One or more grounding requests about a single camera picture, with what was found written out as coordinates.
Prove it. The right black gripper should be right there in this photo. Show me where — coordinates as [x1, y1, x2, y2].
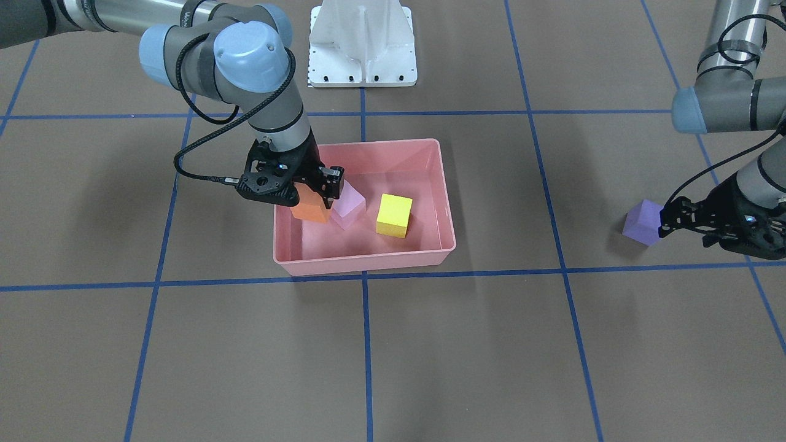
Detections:
[236, 138, 344, 205]

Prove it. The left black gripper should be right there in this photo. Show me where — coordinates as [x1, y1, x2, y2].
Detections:
[658, 174, 785, 260]

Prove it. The light pink foam block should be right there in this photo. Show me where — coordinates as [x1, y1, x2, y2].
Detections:
[331, 180, 366, 230]

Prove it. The orange foam block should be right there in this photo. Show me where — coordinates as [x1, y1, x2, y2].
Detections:
[291, 184, 331, 223]

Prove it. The purple foam block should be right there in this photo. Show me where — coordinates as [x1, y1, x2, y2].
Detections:
[621, 199, 663, 246]

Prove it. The yellow foam block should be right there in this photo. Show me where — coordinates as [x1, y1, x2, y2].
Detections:
[375, 193, 413, 239]

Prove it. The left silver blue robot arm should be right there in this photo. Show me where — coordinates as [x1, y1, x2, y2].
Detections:
[658, 1, 785, 260]

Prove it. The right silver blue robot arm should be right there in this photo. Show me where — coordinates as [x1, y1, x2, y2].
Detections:
[1, 1, 344, 209]

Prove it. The pink plastic bin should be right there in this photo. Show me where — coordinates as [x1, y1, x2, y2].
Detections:
[273, 138, 456, 276]

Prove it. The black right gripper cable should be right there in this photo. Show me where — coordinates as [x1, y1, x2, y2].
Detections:
[173, 31, 297, 186]

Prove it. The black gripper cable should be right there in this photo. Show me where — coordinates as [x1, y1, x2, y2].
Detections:
[173, 31, 297, 186]
[663, 14, 786, 212]

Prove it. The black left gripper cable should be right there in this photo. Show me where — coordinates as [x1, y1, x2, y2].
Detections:
[663, 14, 786, 212]

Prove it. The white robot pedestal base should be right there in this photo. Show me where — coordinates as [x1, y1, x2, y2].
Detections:
[307, 1, 418, 88]

